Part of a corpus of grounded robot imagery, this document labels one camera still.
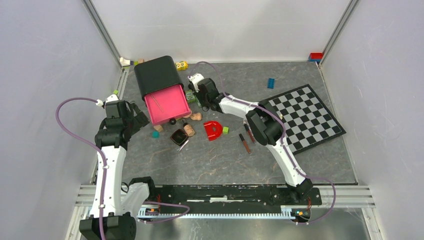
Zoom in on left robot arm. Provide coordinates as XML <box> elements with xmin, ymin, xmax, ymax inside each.
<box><xmin>79</xmin><ymin>100</ymin><xmax>157</xmax><ymax>240</ymax></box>

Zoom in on red blue corner blocks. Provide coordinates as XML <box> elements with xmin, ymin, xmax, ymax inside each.
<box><xmin>308</xmin><ymin>52</ymin><xmax>324</xmax><ymax>63</ymax></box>

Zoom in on beige makeup sponge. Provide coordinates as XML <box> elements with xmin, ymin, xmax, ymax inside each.
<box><xmin>190</xmin><ymin>112</ymin><xmax>203</xmax><ymax>121</ymax></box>

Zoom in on black pink drawer organizer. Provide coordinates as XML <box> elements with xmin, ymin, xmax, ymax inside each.
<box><xmin>134</xmin><ymin>55</ymin><xmax>191</xmax><ymax>126</ymax></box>

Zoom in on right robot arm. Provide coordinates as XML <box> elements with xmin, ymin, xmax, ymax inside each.
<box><xmin>189</xmin><ymin>77</ymin><xmax>313</xmax><ymax>204</ymax></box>

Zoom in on white toy block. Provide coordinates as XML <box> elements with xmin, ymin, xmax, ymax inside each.
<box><xmin>119</xmin><ymin>57</ymin><xmax>132</xmax><ymax>67</ymax></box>

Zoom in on brown lip gloss tube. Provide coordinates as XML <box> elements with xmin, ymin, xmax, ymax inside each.
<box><xmin>238</xmin><ymin>133</ymin><xmax>251</xmax><ymax>154</ymax></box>

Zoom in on black compact case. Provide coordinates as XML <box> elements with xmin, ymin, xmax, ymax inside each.
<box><xmin>170</xmin><ymin>129</ymin><xmax>189</xmax><ymax>146</ymax></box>

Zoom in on silver tweezers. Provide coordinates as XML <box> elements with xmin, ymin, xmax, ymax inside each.
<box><xmin>177</xmin><ymin>140</ymin><xmax>190</xmax><ymax>152</ymax></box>

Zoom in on wooden cube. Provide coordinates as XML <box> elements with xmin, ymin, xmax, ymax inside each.
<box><xmin>153</xmin><ymin>125</ymin><xmax>164</xmax><ymax>133</ymax></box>

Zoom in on blue lego brick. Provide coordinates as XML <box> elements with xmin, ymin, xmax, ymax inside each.
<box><xmin>267</xmin><ymin>78</ymin><xmax>275</xmax><ymax>89</ymax></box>

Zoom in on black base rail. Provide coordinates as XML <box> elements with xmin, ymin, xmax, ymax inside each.
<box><xmin>152</xmin><ymin>184</ymin><xmax>322</xmax><ymax>216</ymax></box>

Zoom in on black white chessboard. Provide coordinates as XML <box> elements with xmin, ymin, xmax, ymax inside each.
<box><xmin>267</xmin><ymin>84</ymin><xmax>346</xmax><ymax>155</ymax></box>

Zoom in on yellow toy block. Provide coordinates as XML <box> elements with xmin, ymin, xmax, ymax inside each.
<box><xmin>175</xmin><ymin>61</ymin><xmax>189</xmax><ymax>71</ymax></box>

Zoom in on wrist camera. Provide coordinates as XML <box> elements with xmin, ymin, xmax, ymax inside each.
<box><xmin>187</xmin><ymin>73</ymin><xmax>205</xmax><ymax>93</ymax></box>
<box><xmin>95</xmin><ymin>94</ymin><xmax>119</xmax><ymax>108</ymax></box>

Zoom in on teal cube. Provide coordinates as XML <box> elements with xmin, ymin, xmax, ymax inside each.
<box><xmin>152</xmin><ymin>131</ymin><xmax>160</xmax><ymax>139</ymax></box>

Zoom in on red D-shaped toy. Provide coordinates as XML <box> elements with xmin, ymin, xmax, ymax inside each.
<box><xmin>203</xmin><ymin>120</ymin><xmax>223</xmax><ymax>142</ymax></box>

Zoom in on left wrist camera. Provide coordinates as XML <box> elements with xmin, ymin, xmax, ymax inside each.
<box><xmin>95</xmin><ymin>94</ymin><xmax>119</xmax><ymax>108</ymax></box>

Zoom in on black drawer knob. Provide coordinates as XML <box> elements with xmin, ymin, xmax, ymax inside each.
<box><xmin>169</xmin><ymin>118</ymin><xmax>177</xmax><ymax>125</ymax></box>

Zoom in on foundation bottle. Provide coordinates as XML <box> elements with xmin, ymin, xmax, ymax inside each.
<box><xmin>181</xmin><ymin>119</ymin><xmax>196</xmax><ymax>137</ymax></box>

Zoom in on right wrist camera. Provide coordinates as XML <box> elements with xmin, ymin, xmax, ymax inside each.
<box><xmin>187</xmin><ymin>73</ymin><xmax>205</xmax><ymax>93</ymax></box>

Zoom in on green number blocks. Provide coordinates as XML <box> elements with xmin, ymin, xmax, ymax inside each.
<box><xmin>185</xmin><ymin>89</ymin><xmax>197</xmax><ymax>104</ymax></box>

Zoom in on red lipstick tube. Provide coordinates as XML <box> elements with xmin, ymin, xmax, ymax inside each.
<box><xmin>243</xmin><ymin>123</ymin><xmax>256</xmax><ymax>143</ymax></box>

